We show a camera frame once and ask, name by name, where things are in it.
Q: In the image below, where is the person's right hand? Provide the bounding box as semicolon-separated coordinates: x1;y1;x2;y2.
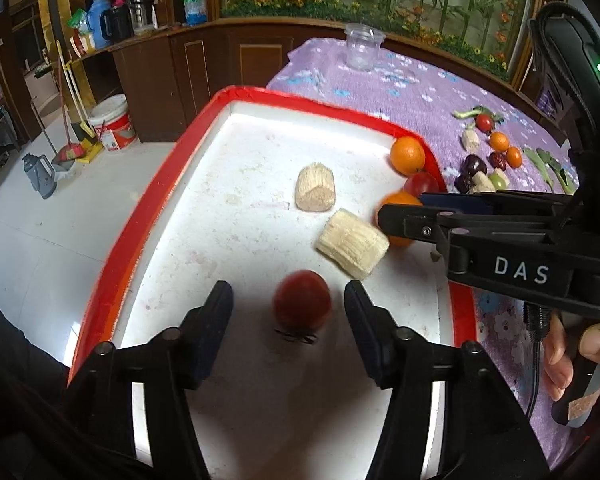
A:
542;312;600;401

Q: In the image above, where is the purple floral tablecloth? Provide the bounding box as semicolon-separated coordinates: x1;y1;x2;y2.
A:
266;37;581;471

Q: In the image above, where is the yellow dustpan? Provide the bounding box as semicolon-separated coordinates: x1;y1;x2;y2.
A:
55;40;106;163

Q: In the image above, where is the black steel thermos flask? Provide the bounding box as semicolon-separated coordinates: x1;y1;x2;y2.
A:
126;0;156;36

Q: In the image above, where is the small white red container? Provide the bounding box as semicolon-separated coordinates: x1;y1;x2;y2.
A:
71;29;97;56

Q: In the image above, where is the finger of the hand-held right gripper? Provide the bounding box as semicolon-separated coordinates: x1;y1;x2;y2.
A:
377;202;577;252
420;190;579;210

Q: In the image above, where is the black cable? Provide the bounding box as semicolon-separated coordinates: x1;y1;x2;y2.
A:
521;305;552;423

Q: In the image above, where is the red rimmed white tray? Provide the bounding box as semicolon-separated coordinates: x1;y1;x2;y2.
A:
67;85;481;480

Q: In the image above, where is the clear plastic cup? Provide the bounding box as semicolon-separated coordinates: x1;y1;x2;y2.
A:
344;23;384;72

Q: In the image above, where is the red broom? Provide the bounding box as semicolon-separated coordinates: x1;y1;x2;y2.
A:
50;87;87;166

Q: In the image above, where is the white plastic bucket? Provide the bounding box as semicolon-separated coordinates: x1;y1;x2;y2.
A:
87;94;133;152

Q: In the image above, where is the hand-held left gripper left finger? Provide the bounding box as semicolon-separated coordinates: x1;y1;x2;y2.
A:
67;280;234;480

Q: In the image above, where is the glass display with artificial plants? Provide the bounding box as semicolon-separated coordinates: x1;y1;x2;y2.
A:
207;0;546;83

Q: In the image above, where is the blue thermos jug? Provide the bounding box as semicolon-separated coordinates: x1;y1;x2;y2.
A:
86;0;112;51

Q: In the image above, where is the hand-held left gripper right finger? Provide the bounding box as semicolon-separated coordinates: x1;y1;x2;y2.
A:
344;280;551;480

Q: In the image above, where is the black kettle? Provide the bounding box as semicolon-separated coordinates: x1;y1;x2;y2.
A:
102;6;133;43

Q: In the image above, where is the grey thermos jug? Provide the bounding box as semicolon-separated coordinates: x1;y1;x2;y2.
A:
21;152;59;200

